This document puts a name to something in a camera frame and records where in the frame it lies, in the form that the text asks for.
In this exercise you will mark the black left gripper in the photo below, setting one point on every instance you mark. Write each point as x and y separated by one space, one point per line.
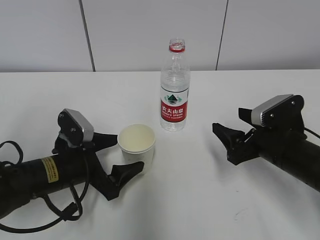
80 164

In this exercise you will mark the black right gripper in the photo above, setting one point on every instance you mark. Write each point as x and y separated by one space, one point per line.
240 146

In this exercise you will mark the white paper cup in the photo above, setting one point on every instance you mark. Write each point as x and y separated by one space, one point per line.
137 143

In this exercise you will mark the clear Nongfu Spring water bottle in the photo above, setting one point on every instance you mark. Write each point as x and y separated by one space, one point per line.
175 81

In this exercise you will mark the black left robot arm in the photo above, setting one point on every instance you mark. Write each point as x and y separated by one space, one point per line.
24 181

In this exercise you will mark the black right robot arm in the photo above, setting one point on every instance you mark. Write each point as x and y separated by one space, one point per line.
282 142

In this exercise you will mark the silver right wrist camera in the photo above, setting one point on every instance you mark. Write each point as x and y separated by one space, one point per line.
279 116

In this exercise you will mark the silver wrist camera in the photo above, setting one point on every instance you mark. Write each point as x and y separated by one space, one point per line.
279 116
75 129

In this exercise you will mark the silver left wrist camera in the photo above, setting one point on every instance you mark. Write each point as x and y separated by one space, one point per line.
75 129

